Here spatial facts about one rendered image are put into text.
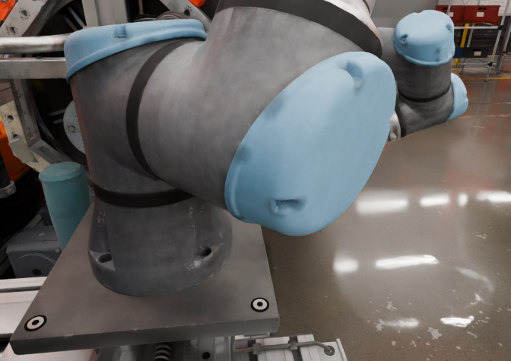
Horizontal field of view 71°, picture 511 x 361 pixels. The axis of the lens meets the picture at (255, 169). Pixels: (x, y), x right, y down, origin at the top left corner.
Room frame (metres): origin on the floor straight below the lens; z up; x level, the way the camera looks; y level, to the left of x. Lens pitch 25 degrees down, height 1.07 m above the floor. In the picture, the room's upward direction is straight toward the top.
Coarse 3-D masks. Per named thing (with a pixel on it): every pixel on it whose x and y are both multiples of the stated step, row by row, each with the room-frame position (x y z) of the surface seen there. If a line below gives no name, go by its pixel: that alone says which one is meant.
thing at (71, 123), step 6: (72, 102) 0.63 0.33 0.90; (66, 108) 0.63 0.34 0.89; (72, 108) 0.63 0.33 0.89; (66, 114) 0.63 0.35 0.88; (72, 114) 0.63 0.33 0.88; (66, 120) 0.63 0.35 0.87; (72, 120) 0.63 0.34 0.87; (66, 126) 0.63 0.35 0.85; (72, 126) 0.63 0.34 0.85; (78, 126) 0.63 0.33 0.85; (66, 132) 0.63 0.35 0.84; (72, 132) 0.63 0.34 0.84; (78, 132) 0.63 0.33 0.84; (72, 138) 0.63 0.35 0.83; (78, 138) 0.63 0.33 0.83; (78, 144) 0.63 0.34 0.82; (84, 150) 0.63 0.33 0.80
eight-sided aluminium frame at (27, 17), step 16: (32, 0) 0.77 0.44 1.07; (48, 0) 0.78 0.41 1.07; (160, 0) 0.78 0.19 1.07; (176, 0) 0.78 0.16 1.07; (16, 16) 0.77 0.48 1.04; (32, 16) 0.77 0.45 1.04; (48, 16) 0.82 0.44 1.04; (192, 16) 0.78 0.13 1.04; (0, 32) 0.77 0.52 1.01; (16, 32) 0.77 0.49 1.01; (32, 32) 0.81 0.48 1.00; (16, 80) 0.81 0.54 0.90; (16, 96) 0.78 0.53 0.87; (0, 112) 0.77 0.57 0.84; (16, 112) 0.77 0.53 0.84; (32, 112) 0.82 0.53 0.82; (16, 128) 0.77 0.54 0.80; (32, 128) 0.81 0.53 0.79; (16, 144) 0.76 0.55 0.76; (32, 144) 0.79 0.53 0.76; (48, 144) 0.83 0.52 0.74; (32, 160) 0.77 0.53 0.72; (48, 160) 0.77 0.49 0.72; (64, 160) 0.81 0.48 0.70
